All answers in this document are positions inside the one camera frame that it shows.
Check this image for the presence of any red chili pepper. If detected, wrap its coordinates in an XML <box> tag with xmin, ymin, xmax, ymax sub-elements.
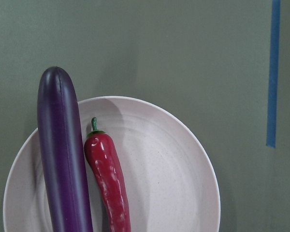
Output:
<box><xmin>84</xmin><ymin>117</ymin><xmax>131</xmax><ymax>232</ymax></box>

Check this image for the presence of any pink plate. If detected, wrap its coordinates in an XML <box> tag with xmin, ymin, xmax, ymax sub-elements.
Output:
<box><xmin>3</xmin><ymin>96</ymin><xmax>220</xmax><ymax>232</ymax></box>

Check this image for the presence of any purple eggplant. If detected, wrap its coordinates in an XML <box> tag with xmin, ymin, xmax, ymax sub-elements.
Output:
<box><xmin>37</xmin><ymin>67</ymin><xmax>93</xmax><ymax>232</ymax></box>

